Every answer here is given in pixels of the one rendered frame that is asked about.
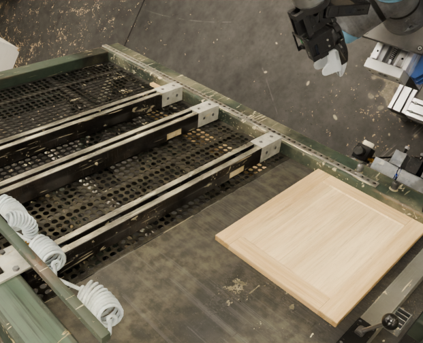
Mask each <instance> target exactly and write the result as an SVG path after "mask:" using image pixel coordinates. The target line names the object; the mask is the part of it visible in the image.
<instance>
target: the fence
mask: <svg viewBox="0 0 423 343"><path fill-rule="evenodd" d="M422 281H423V249H422V250H421V251H420V252H419V253H418V254H417V255H416V257H415V258H414V259H413V260H412V261H411V262H410V263H409V265H408V266H407V267H406V268H405V269H404V270H403V271H402V272H401V273H400V274H399V275H398V276H397V277H396V279H395V280H394V281H393V282H392V283H391V284H390V285H389V287H388V288H387V289H386V290H385V291H384V292H383V293H382V294H381V295H380V296H379V297H378V298H377V299H376V300H375V302H374V303H373V304H372V305H371V306H370V307H369V308H368V310H367V311H366V312H365V313H364V314H363V315H362V316H361V318H362V319H363V320H365V321H366V322H368V323H369V324H370V325H375V324H378V323H380V322H381V319H382V316H383V315H384V314H387V313H394V311H395V310H396V309H397V308H398V307H399V306H400V307H401V306H402V305H403V303H404V302H405V301H406V299H407V298H408V297H409V296H410V295H411V294H412V293H413V291H414V290H415V289H416V288H417V286H418V285H419V284H420V283H421V282H422ZM382 328H383V327H380V328H377V330H376V332H375V333H374V334H373V335H372V336H371V338H370V339H369V340H368V342H367V343H371V342H372V340H373V339H374V338H375V336H376V335H377V334H378V333H379V332H380V331H381V330H382Z"/></svg>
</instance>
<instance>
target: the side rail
mask: <svg viewBox="0 0 423 343"><path fill-rule="evenodd" d="M105 61H108V51H106V50H104V49H102V48H94V49H91V50H86V51H83V52H77V53H74V54H69V55H66V56H61V57H58V58H55V59H49V60H46V61H41V62H38V63H33V64H30V65H24V66H21V67H16V68H13V69H8V70H5V71H0V89H3V88H7V87H11V86H16V85H18V84H23V83H26V82H30V81H34V80H38V79H41V78H46V77H48V76H53V75H56V74H61V73H64V72H66V71H71V70H75V69H79V68H82V67H86V66H89V65H94V64H97V63H102V62H105Z"/></svg>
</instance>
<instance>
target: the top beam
mask: <svg viewBox="0 0 423 343"><path fill-rule="evenodd" d="M0 337H1V339H2V340H3V341H4V342H5V343H79V341H77V339H75V337H74V336H73V335H72V334H71V333H70V331H69V330H68V329H67V328H66V326H65V325H64V324H63V323H62V322H61V321H60V320H59V319H58V318H57V316H56V315H55V314H54V313H53V312H52V310H51V309H50V308H49V307H48V306H47V305H46V304H45V303H44V301H43V300H42V299H41V298H40V297H39V295H38V294H37V293H36V292H35V291H34V290H33V289H32V288H31V287H30V285H29V284H28V283H27V282H26V281H25V279H24V278H23V277H22V276H21V275H20V274H19V275H17V276H15V277H13V278H11V279H9V280H8V281H6V282H4V283H2V284H0Z"/></svg>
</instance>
